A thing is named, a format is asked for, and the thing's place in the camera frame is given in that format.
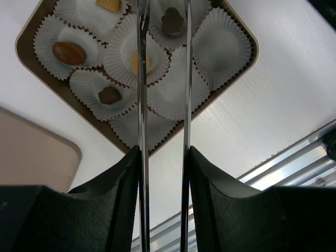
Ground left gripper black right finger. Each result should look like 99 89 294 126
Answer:
189 147 335 251

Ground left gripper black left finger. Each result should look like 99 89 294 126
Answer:
1 146 139 251

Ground tan square tin lid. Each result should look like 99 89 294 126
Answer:
1 109 82 192

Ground dark chocolate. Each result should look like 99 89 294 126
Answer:
98 87 122 105

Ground tan chocolate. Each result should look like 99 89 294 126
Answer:
130 51 152 76
96 0 121 13

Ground brown chocolate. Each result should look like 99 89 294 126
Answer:
161 7 184 36
52 41 86 66

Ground metal tweezers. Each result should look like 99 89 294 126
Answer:
136 1 193 251

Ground tan square tin box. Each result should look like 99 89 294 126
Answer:
16 1 258 153

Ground aluminium rail frame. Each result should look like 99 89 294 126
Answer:
131 123 336 252

